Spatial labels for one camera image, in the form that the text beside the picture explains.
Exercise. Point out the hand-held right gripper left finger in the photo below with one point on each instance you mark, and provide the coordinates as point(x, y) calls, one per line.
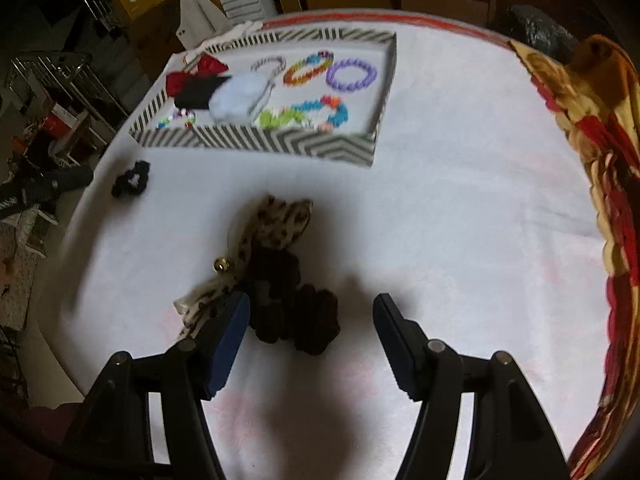
point(230, 345)

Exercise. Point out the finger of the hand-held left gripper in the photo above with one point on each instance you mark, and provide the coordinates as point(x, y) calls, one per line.
point(70, 180)

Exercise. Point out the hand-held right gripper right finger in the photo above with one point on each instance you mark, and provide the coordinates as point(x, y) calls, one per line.
point(395, 345)

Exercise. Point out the small black scrunchie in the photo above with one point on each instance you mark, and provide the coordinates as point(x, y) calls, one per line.
point(140, 185)

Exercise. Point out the dark brown velvet scrunchie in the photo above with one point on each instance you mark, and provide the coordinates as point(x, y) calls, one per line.
point(272, 270)
point(320, 320)

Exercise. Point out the leopard print hair bow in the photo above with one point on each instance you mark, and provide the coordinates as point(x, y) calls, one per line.
point(280, 225)

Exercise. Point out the light blue fluffy hair accessory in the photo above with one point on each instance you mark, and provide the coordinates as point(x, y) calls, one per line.
point(235, 97)

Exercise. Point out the striped cardboard box tray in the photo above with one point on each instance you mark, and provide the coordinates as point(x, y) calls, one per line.
point(300, 145)

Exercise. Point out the red box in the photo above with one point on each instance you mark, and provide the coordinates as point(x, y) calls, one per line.
point(57, 121)

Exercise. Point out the shiny red hair bow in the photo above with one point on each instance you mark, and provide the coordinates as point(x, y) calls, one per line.
point(177, 82)

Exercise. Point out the white tablecloth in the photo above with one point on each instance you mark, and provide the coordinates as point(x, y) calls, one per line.
point(475, 210)

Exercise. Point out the white garment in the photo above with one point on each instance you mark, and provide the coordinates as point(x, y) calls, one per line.
point(200, 10)

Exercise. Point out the white glove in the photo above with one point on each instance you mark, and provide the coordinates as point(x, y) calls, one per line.
point(247, 26)

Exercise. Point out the printed blanket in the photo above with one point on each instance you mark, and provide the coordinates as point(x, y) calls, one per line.
point(615, 135)

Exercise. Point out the black plastic bag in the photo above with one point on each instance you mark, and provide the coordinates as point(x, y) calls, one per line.
point(540, 27)

